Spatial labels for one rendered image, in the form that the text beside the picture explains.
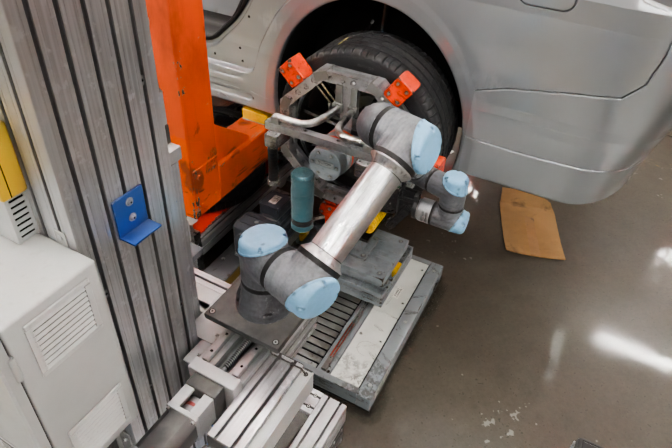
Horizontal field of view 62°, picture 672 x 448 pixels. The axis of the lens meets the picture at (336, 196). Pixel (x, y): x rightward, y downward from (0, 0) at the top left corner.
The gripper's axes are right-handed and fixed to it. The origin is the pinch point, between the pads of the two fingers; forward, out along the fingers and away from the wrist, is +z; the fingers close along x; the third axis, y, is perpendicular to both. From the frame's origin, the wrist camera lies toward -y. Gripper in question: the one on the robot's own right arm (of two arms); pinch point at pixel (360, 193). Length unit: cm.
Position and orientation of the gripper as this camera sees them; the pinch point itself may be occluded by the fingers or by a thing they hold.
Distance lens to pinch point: 183.6
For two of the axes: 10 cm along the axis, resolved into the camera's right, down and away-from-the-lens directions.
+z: -8.8, -3.1, 3.5
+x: -4.7, 5.1, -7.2
